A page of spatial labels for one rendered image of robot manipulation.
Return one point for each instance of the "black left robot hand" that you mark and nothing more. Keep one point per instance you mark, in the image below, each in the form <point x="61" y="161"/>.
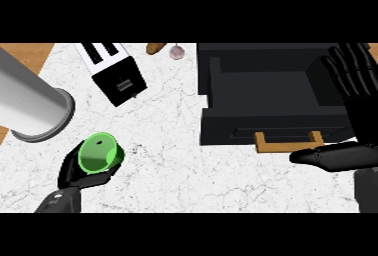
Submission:
<point x="74" y="171"/>

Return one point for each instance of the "grey cylindrical appliance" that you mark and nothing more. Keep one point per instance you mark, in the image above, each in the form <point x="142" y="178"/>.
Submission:
<point x="31" y="100"/>

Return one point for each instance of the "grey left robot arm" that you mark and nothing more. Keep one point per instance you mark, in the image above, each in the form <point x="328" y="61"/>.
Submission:
<point x="59" y="200"/>

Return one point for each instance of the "black open drawer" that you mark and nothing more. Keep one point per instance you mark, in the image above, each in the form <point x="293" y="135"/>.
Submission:
<point x="274" y="96"/>

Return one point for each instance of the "black and white toaster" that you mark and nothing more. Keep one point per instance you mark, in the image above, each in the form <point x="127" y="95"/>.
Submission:
<point x="114" y="74"/>

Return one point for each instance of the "pale purple garlic bulb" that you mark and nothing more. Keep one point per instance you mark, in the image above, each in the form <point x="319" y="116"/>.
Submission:
<point x="178" y="52"/>

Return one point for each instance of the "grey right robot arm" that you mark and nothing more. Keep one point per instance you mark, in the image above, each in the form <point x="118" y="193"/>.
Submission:
<point x="367" y="190"/>

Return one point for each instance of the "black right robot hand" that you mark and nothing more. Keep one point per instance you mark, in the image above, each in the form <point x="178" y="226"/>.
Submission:
<point x="355" y="100"/>

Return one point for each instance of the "green cup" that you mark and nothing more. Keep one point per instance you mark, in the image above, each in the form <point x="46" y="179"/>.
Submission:
<point x="101" y="153"/>

